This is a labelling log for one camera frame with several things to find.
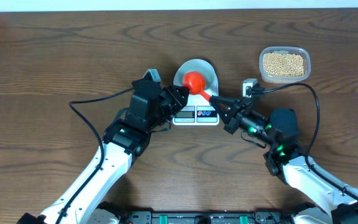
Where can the white digital kitchen scale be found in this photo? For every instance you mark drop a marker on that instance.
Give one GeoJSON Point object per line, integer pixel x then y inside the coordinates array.
{"type": "Point", "coordinates": [197, 112]}

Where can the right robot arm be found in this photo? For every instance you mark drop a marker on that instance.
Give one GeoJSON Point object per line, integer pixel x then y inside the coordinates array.
{"type": "Point", "coordinates": [332, 200]}

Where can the pile of soybeans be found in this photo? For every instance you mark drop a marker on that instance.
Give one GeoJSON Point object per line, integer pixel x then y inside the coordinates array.
{"type": "Point", "coordinates": [283, 65]}

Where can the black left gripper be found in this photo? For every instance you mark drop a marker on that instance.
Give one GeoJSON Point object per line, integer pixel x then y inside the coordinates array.
{"type": "Point", "coordinates": [174, 100]}

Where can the clear plastic container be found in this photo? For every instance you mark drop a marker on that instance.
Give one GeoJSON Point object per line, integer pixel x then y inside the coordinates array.
{"type": "Point", "coordinates": [285, 50]}

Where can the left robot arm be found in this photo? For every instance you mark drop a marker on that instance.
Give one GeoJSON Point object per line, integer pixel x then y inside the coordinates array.
{"type": "Point", "coordinates": [123, 141]}

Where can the red measuring scoop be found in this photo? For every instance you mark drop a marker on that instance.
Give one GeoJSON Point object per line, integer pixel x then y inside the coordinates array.
{"type": "Point", "coordinates": [196, 83]}

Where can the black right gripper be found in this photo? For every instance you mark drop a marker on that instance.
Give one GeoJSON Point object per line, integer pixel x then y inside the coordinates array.
{"type": "Point", "coordinates": [231, 119]}

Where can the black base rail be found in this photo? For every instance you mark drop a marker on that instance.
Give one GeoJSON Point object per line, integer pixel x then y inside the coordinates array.
{"type": "Point", "coordinates": [107, 212]}

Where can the light blue bowl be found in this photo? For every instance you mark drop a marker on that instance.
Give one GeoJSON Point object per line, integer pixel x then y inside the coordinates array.
{"type": "Point", "coordinates": [205, 68]}

